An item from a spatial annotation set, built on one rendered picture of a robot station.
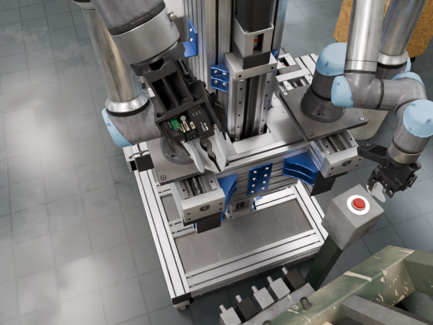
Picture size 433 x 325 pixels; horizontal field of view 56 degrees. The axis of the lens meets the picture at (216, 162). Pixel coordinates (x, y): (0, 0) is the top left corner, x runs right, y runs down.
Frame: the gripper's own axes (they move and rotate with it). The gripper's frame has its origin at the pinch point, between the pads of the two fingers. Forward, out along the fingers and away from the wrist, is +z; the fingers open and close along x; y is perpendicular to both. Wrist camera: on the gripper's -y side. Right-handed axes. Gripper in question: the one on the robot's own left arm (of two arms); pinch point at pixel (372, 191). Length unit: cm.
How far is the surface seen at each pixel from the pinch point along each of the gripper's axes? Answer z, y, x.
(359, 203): 10.3, -2.1, 0.7
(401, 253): 16.9, 15.7, 4.0
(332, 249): 41.4, -2.1, -1.9
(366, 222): 12.3, 3.4, -0.9
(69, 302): 103, -60, -104
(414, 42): 76, -104, 162
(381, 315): 3.6, 27.6, -20.8
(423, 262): 8.4, 22.1, 1.7
